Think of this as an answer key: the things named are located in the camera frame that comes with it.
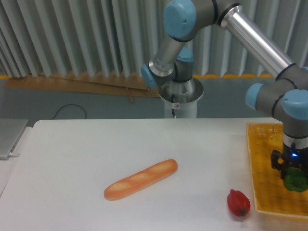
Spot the grey pleated curtain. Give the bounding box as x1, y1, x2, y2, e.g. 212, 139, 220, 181
0, 0, 308, 77

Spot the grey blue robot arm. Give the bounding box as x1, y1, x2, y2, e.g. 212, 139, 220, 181
141, 0, 308, 179

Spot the silver laptop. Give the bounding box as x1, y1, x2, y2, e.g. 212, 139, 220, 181
0, 118, 28, 160

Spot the yellow woven basket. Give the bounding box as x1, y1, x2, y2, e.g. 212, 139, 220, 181
246, 123, 308, 221

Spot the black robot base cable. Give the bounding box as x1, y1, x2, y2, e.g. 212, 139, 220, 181
170, 93, 177, 119

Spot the brown cardboard sheet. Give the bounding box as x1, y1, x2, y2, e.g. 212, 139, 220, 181
5, 71, 159, 103

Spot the toy baguette bread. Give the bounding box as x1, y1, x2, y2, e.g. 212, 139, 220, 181
103, 159, 178, 200

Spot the yellow toy bell pepper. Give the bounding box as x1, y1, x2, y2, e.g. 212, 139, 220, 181
267, 134, 283, 152

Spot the red toy bell pepper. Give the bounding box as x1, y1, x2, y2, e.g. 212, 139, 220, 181
227, 189, 251, 217

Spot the black floor cable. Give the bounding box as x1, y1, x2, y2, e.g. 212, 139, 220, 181
50, 103, 87, 120

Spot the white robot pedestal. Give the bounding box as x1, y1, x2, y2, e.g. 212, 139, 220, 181
160, 96, 201, 119

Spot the green toy bell pepper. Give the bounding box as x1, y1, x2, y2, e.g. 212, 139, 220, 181
283, 168, 308, 193

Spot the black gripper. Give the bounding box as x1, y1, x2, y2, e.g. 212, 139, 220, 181
271, 143, 308, 180

